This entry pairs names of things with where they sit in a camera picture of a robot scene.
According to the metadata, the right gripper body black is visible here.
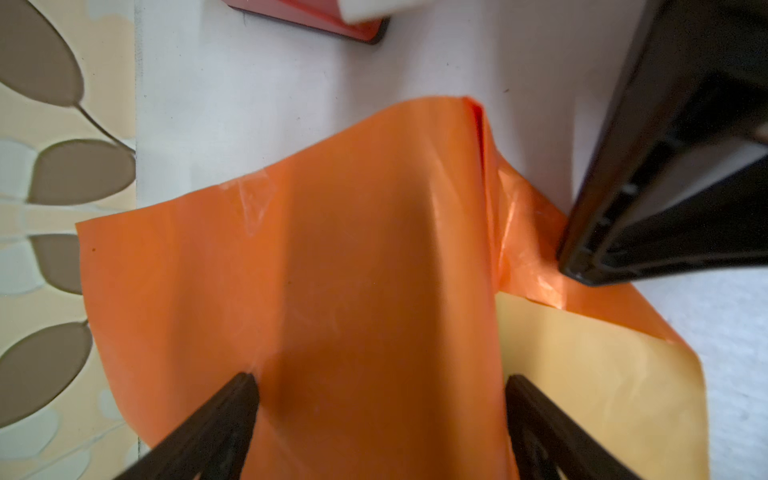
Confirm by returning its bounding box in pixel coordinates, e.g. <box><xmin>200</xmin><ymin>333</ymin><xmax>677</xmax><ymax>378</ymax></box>
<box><xmin>557</xmin><ymin>1</ymin><xmax>767</xmax><ymax>286</ymax></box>

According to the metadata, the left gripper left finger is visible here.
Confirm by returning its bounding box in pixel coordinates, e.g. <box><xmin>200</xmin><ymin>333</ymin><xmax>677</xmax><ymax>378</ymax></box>
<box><xmin>117</xmin><ymin>372</ymin><xmax>260</xmax><ymax>480</ymax></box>

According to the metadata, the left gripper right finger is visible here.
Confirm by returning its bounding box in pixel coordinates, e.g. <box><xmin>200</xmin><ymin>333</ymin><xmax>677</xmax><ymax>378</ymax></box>
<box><xmin>505</xmin><ymin>374</ymin><xmax>638</xmax><ymax>479</ymax></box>

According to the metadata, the red tape dispenser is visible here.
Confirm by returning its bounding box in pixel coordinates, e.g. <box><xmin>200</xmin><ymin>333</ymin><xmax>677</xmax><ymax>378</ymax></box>
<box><xmin>223</xmin><ymin>0</ymin><xmax>390</xmax><ymax>45</ymax></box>

